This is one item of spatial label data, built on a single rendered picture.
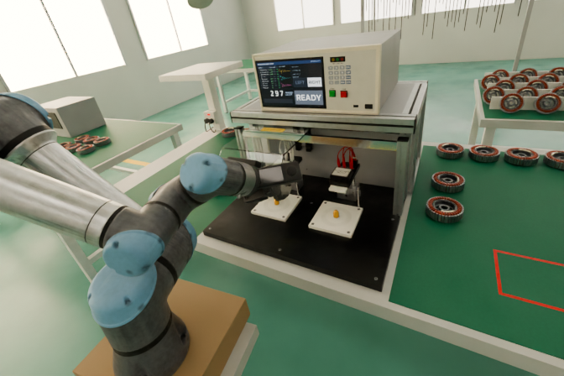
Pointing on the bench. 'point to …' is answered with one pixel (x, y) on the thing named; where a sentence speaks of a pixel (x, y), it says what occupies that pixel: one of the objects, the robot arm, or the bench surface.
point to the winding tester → (343, 70)
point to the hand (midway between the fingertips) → (290, 185)
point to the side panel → (417, 147)
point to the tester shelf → (385, 121)
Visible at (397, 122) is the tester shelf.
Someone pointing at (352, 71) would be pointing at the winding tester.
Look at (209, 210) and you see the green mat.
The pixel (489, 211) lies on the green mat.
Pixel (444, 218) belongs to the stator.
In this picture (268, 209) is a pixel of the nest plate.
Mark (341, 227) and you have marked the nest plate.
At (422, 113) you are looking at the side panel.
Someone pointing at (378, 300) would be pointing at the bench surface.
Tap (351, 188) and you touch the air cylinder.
